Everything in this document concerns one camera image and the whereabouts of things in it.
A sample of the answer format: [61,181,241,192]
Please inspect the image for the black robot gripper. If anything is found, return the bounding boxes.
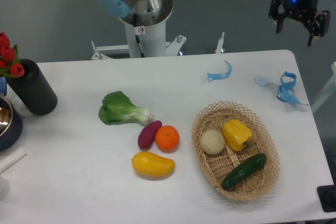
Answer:
[268,0,330,46]

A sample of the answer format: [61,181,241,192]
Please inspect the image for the yellow bell pepper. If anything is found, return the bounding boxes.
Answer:
[222,119,253,152]

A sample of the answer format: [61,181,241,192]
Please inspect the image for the woven wicker basket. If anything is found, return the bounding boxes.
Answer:
[192,101,280,201]

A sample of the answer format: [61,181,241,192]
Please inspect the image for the light blue cap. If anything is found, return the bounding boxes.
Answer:
[254,76,269,87]

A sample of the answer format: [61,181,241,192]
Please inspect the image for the crumpled blue tape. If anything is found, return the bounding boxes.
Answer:
[276,71,308,105]

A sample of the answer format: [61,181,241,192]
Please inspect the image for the blue tape strip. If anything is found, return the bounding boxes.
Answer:
[207,60,232,82]

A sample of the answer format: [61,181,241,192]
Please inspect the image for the dark green cucumber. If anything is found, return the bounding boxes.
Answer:
[221,153,267,190]

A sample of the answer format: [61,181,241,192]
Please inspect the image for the beige round onion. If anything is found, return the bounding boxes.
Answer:
[200,129,225,155]

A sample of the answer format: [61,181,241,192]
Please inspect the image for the orange fruit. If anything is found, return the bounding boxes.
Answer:
[155,125,180,153]

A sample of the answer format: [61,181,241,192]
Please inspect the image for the black device at edge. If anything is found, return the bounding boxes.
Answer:
[317,185,335,212]

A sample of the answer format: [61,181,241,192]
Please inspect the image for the purple sweet potato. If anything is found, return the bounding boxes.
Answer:
[138,120,162,150]

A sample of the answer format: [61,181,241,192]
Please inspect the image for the green bok choy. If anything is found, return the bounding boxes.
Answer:
[98,91,152,125]

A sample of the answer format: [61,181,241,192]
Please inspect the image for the yellow mango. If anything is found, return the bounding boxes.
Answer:
[132,151,175,178]

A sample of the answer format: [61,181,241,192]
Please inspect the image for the black cylindrical vase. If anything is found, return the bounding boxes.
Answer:
[6,59,58,115]

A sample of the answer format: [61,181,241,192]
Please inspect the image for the red tulip flowers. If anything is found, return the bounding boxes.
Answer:
[1,32,25,78]

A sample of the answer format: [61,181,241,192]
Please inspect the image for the dark metal bowl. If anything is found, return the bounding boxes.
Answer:
[1,95,23,152]

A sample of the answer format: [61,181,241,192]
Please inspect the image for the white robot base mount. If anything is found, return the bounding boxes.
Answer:
[91,21,187,60]

